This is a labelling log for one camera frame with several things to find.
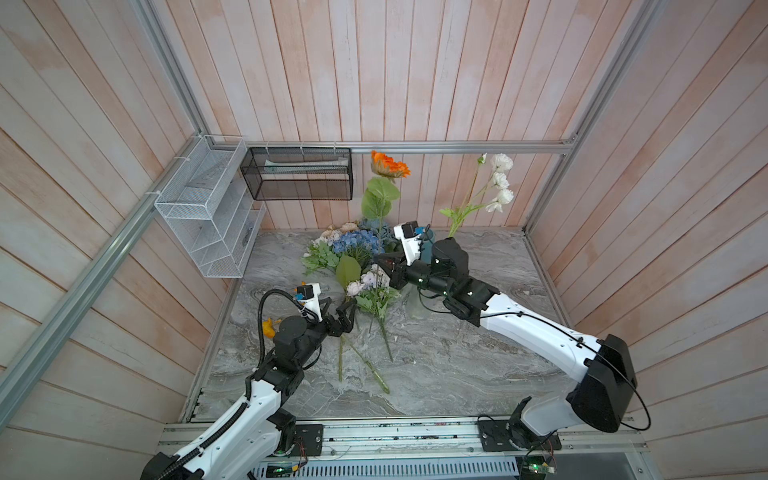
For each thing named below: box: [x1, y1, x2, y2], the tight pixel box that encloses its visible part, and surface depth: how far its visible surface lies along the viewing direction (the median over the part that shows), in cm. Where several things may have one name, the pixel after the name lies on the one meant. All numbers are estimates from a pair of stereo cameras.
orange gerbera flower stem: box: [362, 150, 411, 252], surface depth 61 cm
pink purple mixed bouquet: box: [346, 264, 401, 363], surface depth 92 cm
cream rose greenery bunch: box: [300, 222, 359, 275], surface depth 105 cm
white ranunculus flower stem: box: [440, 152, 514, 238], surface depth 77 cm
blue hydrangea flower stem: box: [333, 228, 385, 267], surface depth 100 cm
